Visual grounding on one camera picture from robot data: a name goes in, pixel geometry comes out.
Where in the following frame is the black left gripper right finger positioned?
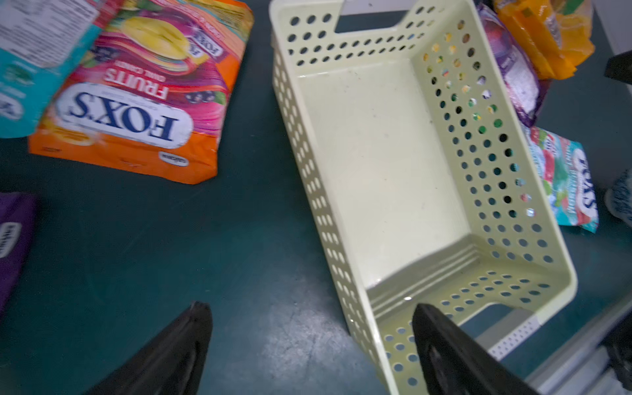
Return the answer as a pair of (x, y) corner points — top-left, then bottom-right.
(412, 304), (536, 395)

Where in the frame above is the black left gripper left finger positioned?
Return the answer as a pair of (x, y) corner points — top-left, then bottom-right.
(87, 301), (213, 394)

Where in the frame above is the pale green plastic basket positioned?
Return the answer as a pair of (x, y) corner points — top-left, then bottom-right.
(269, 1), (578, 394)

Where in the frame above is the orange pink Fox's fruits bag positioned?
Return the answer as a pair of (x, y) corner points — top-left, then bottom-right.
(28, 0), (254, 184)

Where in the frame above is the yellow candy bag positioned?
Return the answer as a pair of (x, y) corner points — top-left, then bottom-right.
(493, 0), (595, 80)

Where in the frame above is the teal candy bag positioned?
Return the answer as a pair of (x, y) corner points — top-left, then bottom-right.
(1, 0), (123, 138)

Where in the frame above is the pink purple candy bag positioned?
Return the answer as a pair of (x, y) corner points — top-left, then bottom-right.
(1, 193), (37, 314)

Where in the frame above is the teal Fox's mint bag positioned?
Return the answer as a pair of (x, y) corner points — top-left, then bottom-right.
(523, 127), (599, 233)

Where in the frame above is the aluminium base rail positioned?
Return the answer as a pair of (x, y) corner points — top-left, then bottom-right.
(475, 294), (631, 394)

